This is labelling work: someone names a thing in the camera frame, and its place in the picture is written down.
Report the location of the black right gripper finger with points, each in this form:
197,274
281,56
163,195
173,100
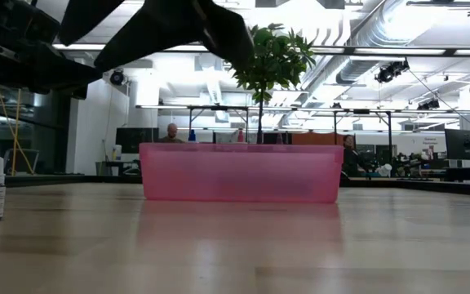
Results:
88,16
157,24

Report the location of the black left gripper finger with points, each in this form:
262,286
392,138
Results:
78,92
63,69

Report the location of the red-capped food coloring bottle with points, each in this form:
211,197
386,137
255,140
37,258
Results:
240,136

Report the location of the purple-capped food coloring bottle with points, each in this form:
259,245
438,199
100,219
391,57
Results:
279,139

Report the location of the green tree in black pot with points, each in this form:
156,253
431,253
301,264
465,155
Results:
276,61

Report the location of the white jug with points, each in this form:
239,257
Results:
116,152

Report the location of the black cabinet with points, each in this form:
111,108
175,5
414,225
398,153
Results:
137,139

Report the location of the person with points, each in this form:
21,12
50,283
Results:
351,157
172,132

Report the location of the orange partition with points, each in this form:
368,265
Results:
320,139

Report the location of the pink translucent plastic bin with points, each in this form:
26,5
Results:
239,175

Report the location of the black spotlight cluster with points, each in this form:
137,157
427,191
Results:
428,105
390,72

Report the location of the white round object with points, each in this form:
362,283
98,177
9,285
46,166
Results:
386,169

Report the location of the black computer monitor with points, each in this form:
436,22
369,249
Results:
463,143

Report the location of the silver ventilation duct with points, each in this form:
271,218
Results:
357,71

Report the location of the black background gantry frame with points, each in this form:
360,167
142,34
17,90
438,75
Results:
361,111

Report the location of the black aluminium rig frame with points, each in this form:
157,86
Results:
422,187

